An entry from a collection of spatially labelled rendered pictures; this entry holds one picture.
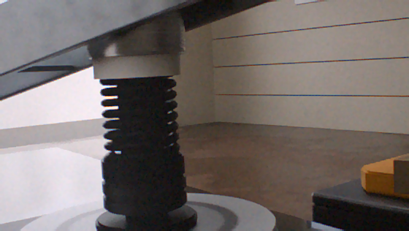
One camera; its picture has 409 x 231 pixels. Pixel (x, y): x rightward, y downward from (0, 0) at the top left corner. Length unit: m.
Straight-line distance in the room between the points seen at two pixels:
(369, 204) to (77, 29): 0.66
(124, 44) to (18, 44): 0.08
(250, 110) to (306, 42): 1.66
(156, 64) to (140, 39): 0.02
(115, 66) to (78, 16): 0.05
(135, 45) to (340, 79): 7.45
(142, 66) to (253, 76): 8.58
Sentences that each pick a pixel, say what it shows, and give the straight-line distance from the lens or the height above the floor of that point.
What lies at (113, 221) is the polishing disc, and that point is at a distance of 0.44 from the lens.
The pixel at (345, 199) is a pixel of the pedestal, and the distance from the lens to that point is 0.96.
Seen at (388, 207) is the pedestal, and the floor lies 0.74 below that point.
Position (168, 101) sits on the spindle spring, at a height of 0.95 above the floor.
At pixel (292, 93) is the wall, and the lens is 8.40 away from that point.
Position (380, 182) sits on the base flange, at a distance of 0.97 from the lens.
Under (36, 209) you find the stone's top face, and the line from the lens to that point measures 0.65.
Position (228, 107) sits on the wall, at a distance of 9.48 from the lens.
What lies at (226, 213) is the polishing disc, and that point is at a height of 0.85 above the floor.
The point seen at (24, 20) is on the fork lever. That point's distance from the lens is 0.41.
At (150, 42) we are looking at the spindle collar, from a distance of 0.40.
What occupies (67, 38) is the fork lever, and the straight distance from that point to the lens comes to 0.39.
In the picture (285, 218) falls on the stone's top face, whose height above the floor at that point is 0.82.
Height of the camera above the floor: 0.97
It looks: 5 degrees down
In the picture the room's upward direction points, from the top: 3 degrees counter-clockwise
